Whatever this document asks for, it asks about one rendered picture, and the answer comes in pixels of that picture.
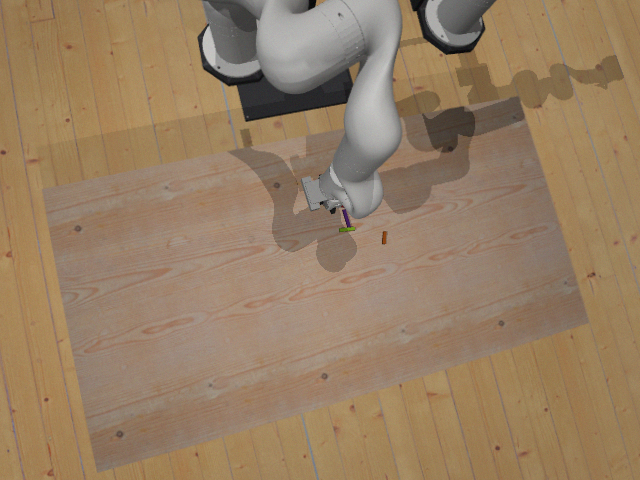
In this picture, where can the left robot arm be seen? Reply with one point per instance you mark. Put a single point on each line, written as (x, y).
(451, 21)

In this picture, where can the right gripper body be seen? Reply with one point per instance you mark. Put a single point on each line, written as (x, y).
(330, 204)

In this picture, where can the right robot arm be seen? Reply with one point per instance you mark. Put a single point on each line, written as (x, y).
(298, 50)

